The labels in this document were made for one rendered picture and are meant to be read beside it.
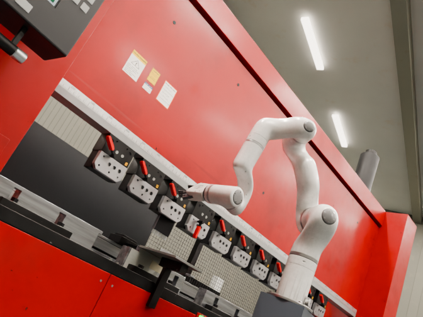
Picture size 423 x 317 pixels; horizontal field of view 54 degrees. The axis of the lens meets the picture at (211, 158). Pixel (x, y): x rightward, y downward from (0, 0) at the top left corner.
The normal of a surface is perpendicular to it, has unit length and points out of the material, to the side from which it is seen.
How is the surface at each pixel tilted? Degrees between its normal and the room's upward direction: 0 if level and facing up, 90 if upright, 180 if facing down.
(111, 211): 90
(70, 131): 90
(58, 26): 90
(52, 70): 90
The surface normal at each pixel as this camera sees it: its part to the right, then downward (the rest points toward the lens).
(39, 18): 0.75, 0.07
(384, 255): -0.60, -0.53
